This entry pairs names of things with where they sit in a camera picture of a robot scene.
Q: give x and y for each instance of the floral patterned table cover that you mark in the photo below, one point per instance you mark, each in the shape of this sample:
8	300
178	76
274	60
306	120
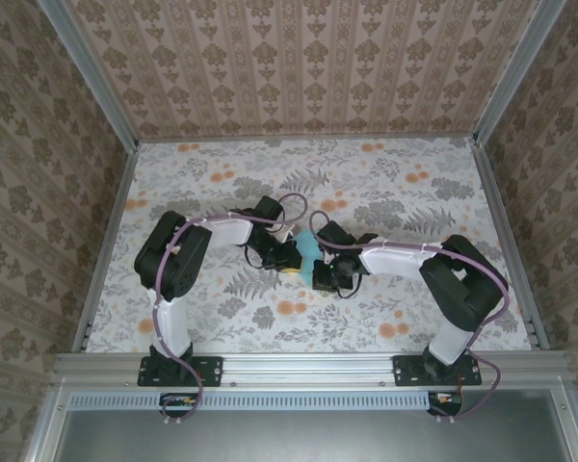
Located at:
270	163

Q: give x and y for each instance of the light blue paper sheet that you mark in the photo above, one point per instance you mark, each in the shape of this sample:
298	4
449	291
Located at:
308	250

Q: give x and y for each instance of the wide aluminium mounting rail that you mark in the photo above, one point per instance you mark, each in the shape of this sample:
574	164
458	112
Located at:
308	368

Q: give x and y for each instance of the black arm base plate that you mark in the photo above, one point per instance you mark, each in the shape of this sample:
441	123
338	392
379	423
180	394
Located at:
212	370
404	370

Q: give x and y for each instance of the aluminium lower frame bar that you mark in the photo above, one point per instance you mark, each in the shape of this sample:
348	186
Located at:
575	423
48	423

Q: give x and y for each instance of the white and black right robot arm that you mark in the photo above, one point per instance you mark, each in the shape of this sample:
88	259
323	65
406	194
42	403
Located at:
467	284

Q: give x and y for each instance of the aluminium frame post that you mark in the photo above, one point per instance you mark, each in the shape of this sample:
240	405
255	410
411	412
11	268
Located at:
514	72
96	72

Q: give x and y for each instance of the grey metal panel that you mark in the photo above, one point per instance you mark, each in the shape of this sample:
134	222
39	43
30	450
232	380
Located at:
308	438

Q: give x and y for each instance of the aluminium table edge rail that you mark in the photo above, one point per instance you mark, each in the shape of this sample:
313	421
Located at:
493	192
120	192
308	139

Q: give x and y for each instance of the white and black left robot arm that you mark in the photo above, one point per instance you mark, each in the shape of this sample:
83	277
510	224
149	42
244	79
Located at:
173	260

